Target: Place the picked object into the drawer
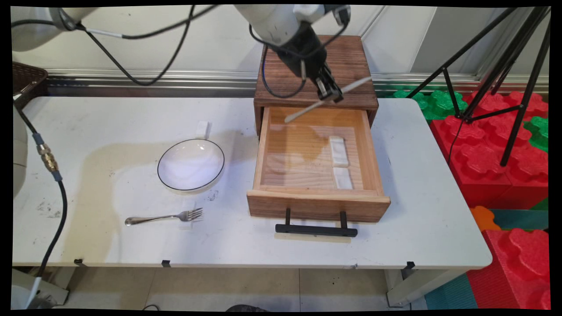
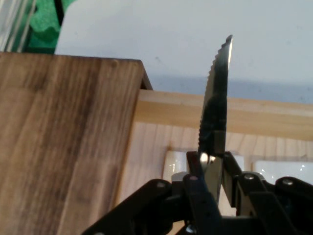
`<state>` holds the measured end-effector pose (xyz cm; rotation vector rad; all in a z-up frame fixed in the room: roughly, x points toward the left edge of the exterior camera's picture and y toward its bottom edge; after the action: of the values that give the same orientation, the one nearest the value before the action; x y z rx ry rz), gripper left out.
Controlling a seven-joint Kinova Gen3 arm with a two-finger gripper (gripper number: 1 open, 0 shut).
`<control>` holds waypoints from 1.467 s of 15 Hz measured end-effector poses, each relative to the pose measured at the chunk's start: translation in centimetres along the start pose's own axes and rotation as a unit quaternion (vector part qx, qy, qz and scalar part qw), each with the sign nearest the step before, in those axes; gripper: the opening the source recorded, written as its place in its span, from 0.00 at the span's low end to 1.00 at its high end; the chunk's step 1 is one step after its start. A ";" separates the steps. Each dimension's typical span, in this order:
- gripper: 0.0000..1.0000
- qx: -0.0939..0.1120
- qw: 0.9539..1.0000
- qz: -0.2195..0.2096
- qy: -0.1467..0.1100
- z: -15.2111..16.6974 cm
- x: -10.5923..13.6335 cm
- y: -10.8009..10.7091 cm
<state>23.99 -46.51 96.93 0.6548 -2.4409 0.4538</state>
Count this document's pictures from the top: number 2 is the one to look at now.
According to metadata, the dark wooden cutting board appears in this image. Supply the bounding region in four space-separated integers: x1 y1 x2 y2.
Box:
0 51 154 235

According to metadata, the green foam block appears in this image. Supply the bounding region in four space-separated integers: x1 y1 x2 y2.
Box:
27 0 65 54

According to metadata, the white ceramic cutlery rest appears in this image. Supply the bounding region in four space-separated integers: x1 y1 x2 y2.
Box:
251 159 313 186
162 150 246 182

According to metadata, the aluminium wall rail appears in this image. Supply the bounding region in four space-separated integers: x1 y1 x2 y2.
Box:
0 0 37 53

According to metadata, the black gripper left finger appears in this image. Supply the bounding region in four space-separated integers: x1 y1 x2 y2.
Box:
82 151 222 235

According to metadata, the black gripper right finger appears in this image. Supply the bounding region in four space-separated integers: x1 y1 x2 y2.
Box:
223 151 313 235

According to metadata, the silver serrated table knife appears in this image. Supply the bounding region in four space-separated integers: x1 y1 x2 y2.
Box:
197 34 234 204

